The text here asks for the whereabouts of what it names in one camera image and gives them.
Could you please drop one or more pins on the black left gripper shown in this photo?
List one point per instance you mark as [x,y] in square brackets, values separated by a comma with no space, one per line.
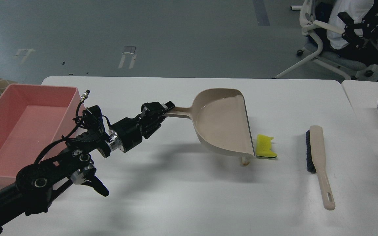
[151,117]

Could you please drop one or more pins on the beige plastic dustpan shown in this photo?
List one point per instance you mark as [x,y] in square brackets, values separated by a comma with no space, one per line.
[220,121]

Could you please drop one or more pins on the bread slice scrap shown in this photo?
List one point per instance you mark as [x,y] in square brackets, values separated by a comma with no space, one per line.
[244,161]

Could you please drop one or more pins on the yellow sponge piece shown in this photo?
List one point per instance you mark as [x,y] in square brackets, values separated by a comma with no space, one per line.
[264,146]

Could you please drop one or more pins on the beige hand brush black bristles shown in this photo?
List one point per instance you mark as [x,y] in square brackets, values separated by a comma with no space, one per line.
[316,163]

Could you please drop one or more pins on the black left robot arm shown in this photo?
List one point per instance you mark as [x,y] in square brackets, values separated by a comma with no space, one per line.
[62,163]

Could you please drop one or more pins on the pink plastic bin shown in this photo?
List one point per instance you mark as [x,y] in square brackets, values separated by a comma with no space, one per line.
[32,117]

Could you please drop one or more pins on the seated person white shirt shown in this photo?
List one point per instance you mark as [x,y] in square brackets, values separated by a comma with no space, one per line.
[356,9]

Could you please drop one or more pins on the white office chair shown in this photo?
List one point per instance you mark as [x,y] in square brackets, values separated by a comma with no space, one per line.
[313,18]

